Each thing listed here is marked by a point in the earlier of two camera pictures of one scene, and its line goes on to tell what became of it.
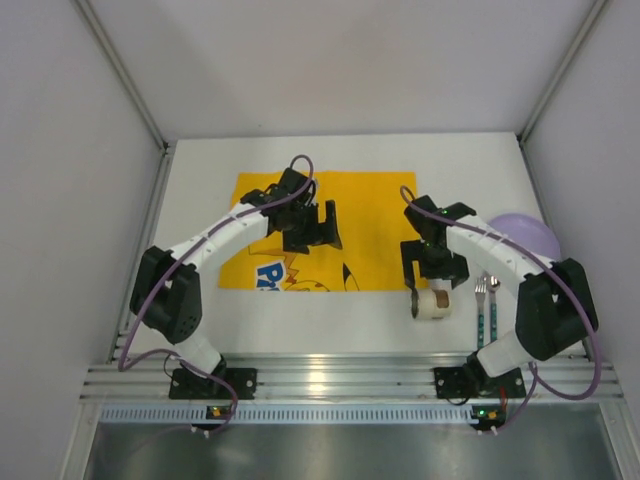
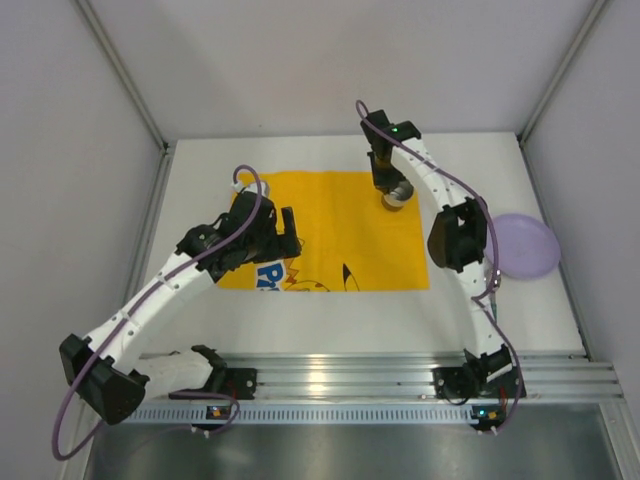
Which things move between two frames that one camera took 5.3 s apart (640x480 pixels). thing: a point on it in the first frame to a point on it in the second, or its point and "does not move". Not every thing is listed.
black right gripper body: [432, 270] to [385, 180]
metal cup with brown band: [435, 302] to [391, 201]
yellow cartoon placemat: [372, 220] does not move
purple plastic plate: [529, 231] does not move
